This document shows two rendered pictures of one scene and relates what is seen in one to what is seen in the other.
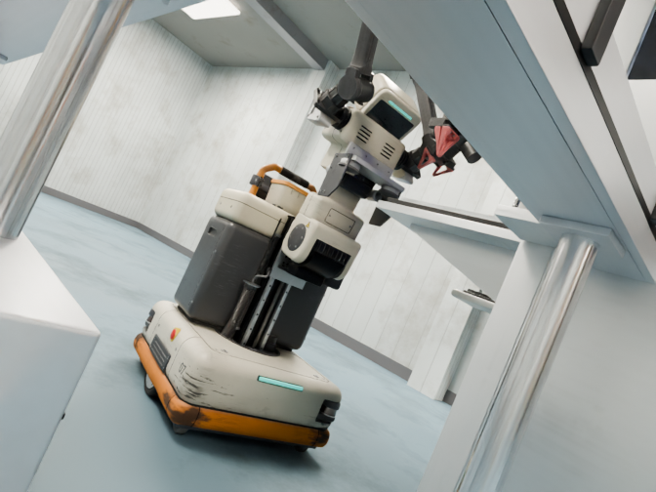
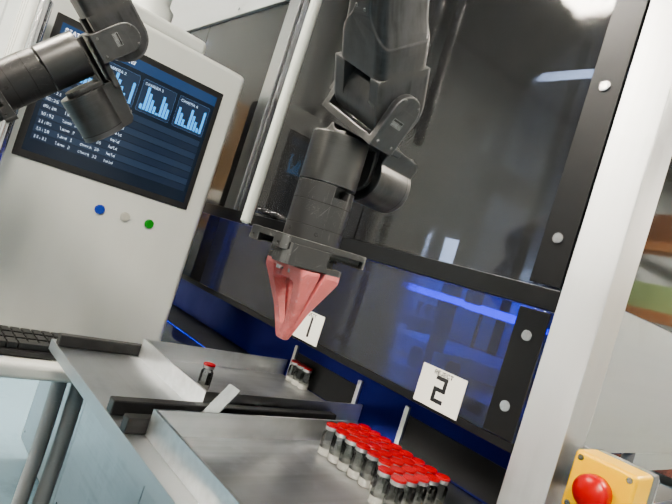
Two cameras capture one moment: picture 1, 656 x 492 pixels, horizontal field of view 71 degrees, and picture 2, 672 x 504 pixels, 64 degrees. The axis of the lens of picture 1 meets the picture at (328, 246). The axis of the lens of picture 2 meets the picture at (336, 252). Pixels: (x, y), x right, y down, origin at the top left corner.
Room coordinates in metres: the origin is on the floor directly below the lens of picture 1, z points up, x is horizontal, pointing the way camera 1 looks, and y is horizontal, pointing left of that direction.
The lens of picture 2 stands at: (1.18, 0.35, 1.15)
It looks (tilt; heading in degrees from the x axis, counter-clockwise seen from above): 1 degrees up; 273
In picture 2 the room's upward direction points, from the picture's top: 18 degrees clockwise
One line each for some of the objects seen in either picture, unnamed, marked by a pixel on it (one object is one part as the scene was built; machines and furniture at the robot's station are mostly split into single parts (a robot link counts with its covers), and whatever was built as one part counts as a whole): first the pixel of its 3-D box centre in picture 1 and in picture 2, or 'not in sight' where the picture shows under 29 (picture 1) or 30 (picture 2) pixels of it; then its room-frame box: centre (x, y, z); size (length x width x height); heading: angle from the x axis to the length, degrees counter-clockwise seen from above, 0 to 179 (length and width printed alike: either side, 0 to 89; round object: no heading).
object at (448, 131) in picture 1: (440, 141); (285, 290); (1.24, -0.17, 1.12); 0.07 x 0.07 x 0.09; 43
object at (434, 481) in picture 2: not in sight; (385, 464); (1.06, -0.43, 0.90); 0.18 x 0.02 x 0.05; 134
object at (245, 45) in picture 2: not in sight; (218, 106); (1.75, -1.26, 1.51); 0.49 x 0.01 x 0.59; 134
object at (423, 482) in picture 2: not in sight; (375, 464); (1.08, -0.41, 0.90); 0.18 x 0.02 x 0.05; 134
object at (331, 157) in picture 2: not in sight; (338, 164); (1.23, -0.18, 1.25); 0.07 x 0.06 x 0.07; 53
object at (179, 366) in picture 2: not in sight; (251, 381); (1.31, -0.66, 0.90); 0.34 x 0.26 x 0.04; 44
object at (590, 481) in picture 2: not in sight; (593, 492); (0.85, -0.29, 0.99); 0.04 x 0.04 x 0.04; 44
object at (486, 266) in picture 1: (459, 265); not in sight; (1.08, -0.30, 0.80); 0.34 x 0.03 x 0.13; 44
